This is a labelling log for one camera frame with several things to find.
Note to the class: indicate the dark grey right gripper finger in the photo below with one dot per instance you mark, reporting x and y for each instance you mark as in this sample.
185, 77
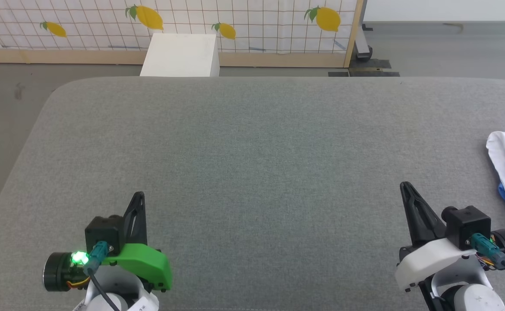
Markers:
421, 220

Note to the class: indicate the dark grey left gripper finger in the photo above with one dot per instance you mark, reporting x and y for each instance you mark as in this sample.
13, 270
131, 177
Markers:
135, 224

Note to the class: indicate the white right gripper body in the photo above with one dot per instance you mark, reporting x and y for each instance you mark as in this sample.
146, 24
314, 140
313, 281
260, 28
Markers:
429, 261

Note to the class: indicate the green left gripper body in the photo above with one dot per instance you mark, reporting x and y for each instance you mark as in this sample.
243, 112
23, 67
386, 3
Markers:
144, 263

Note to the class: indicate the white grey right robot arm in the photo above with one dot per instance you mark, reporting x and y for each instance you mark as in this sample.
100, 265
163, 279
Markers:
472, 298

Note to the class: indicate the white label tag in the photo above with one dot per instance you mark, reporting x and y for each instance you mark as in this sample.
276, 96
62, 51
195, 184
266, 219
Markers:
144, 303

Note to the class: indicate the black floor plate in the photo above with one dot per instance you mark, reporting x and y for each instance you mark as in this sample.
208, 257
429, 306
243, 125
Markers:
371, 69

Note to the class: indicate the white box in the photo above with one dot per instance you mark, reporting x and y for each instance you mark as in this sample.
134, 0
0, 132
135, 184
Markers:
179, 54

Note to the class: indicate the grey metal board stand leg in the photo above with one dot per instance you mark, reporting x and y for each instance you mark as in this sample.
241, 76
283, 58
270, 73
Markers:
361, 45

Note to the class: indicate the white partition board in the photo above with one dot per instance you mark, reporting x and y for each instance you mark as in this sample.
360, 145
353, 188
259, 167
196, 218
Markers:
451, 8

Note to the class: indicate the lemon print tile partition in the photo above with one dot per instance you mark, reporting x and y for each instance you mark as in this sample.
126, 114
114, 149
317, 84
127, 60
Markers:
257, 17

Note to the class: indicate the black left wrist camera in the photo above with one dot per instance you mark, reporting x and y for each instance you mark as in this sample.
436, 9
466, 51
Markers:
103, 231

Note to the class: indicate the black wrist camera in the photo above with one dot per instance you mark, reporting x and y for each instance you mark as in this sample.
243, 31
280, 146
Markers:
103, 231
466, 224

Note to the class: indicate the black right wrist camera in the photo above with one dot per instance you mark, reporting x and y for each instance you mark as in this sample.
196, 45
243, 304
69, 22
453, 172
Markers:
466, 224

